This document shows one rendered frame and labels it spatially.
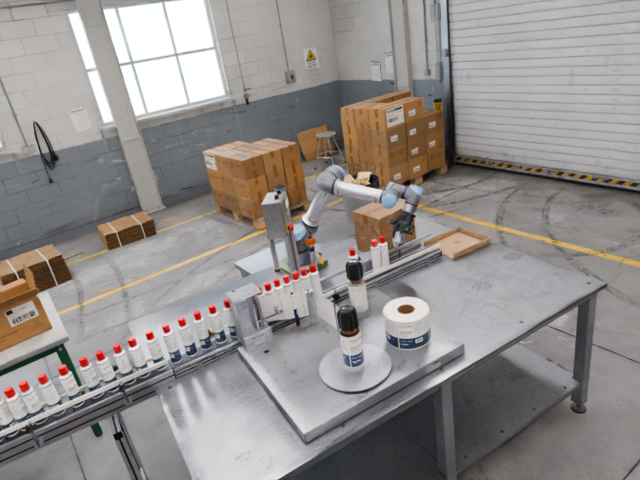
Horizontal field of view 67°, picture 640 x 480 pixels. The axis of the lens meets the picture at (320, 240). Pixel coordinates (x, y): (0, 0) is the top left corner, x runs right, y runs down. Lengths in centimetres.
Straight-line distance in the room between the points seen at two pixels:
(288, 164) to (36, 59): 345
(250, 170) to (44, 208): 308
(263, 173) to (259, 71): 285
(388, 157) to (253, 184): 171
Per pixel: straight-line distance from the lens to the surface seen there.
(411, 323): 212
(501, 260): 298
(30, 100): 746
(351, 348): 202
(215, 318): 239
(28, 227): 766
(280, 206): 235
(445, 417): 231
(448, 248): 312
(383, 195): 266
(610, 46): 616
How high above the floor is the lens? 222
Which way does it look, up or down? 24 degrees down
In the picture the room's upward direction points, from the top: 10 degrees counter-clockwise
